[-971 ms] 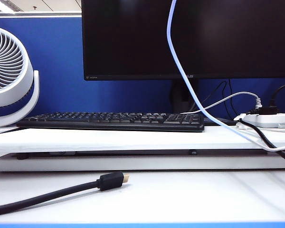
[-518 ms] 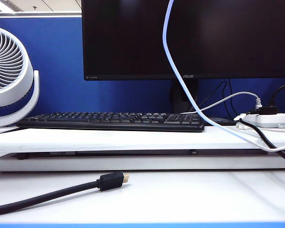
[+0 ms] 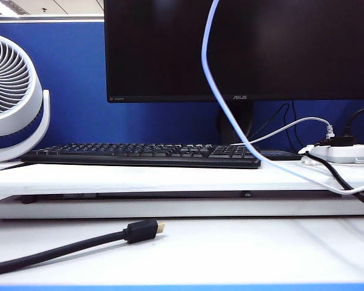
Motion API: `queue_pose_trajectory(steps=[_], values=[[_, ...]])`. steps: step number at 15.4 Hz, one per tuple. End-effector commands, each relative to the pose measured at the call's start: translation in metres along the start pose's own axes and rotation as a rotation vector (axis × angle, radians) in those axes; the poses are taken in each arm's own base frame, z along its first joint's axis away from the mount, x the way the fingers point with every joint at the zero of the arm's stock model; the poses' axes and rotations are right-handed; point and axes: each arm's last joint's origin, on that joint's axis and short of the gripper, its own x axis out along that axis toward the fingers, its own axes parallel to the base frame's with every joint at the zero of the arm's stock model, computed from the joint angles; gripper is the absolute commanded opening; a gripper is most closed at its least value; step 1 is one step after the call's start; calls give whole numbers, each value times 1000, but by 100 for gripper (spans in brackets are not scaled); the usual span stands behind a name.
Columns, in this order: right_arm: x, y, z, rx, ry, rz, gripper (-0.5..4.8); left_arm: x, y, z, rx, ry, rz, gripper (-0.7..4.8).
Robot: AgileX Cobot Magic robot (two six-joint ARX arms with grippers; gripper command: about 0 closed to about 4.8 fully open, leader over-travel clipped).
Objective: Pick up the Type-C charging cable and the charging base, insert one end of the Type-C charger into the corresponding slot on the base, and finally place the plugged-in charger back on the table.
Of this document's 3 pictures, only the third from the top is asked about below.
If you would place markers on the black computer keyboard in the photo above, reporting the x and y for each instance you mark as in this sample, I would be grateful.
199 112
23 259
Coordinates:
109 151

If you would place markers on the white desk riser shelf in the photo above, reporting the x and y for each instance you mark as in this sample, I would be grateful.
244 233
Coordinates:
109 179

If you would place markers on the dark blue flat pad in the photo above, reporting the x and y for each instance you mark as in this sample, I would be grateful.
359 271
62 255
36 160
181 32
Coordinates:
288 155

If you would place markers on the blue cubicle partition panel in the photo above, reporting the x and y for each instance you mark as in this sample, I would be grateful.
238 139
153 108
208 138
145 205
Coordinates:
72 75

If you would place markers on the black computer monitor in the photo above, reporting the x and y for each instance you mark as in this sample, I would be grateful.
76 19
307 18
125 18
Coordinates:
291 45

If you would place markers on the white round desk fan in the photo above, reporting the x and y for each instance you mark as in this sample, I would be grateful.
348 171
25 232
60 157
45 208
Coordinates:
36 91

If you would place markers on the white power strip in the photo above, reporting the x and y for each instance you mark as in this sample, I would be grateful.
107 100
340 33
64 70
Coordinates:
352 151

